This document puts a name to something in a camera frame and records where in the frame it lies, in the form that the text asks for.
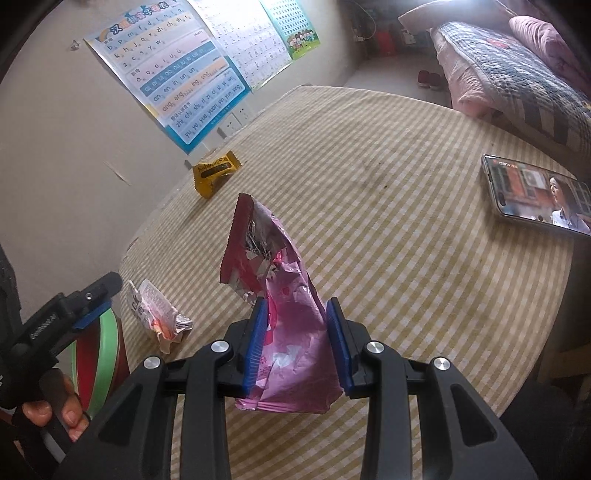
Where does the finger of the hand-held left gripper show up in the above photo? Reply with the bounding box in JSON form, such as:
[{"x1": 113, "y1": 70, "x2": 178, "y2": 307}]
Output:
[{"x1": 58, "y1": 271, "x2": 124, "y2": 332}]

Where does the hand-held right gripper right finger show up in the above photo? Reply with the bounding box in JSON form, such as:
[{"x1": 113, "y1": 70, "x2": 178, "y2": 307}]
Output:
[{"x1": 326, "y1": 298, "x2": 539, "y2": 480}]

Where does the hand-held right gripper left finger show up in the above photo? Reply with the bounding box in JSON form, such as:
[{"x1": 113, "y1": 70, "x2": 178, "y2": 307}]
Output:
[{"x1": 53, "y1": 296, "x2": 269, "y2": 480}]

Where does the pink foil wrapper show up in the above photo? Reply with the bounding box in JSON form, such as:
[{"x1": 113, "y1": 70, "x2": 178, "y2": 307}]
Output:
[{"x1": 219, "y1": 192, "x2": 345, "y2": 415}]

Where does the pink white striped wrapper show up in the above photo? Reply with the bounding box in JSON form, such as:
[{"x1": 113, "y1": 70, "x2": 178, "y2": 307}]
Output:
[{"x1": 126, "y1": 278, "x2": 195, "y2": 355}]

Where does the green rimmed red bin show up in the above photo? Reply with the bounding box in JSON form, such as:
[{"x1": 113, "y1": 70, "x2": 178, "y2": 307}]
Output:
[{"x1": 71, "y1": 306, "x2": 125, "y2": 419}]

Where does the person's left hand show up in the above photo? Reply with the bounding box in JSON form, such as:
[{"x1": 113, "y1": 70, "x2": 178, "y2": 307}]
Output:
[{"x1": 13, "y1": 375, "x2": 94, "y2": 442}]

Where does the yellow wrapper with black label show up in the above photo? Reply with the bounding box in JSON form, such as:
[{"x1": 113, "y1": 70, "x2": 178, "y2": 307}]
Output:
[{"x1": 192, "y1": 151, "x2": 244, "y2": 200}]

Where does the smartphone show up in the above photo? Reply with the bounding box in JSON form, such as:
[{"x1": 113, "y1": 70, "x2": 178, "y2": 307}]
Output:
[{"x1": 480, "y1": 153, "x2": 591, "y2": 237}]

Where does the pink bed sheet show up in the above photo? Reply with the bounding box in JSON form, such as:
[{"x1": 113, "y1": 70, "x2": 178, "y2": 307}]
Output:
[{"x1": 435, "y1": 44, "x2": 505, "y2": 117}]

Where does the red box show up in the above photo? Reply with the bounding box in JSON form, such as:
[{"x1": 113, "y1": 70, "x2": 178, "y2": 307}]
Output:
[{"x1": 371, "y1": 30, "x2": 394, "y2": 57}]

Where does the bed with checkered quilt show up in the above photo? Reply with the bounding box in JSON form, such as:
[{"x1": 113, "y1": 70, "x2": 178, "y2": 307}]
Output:
[{"x1": 435, "y1": 20, "x2": 591, "y2": 151}]

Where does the dark metal shelf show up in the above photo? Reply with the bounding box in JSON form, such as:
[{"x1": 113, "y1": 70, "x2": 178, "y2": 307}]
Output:
[{"x1": 350, "y1": 0, "x2": 417, "y2": 59}]

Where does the pink pillow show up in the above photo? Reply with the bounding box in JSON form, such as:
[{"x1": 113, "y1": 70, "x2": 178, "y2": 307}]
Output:
[{"x1": 507, "y1": 15, "x2": 580, "y2": 75}]

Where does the blue letter wall poster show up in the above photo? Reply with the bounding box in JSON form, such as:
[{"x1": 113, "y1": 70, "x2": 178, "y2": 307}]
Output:
[{"x1": 83, "y1": 0, "x2": 253, "y2": 156}]

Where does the white chart wall poster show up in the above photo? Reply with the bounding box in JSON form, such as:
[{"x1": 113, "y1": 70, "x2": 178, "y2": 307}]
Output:
[{"x1": 188, "y1": 0, "x2": 295, "y2": 92}]

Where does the green number wall poster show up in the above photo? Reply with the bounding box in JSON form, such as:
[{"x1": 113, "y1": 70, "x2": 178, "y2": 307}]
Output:
[{"x1": 257, "y1": 0, "x2": 322, "y2": 61}]

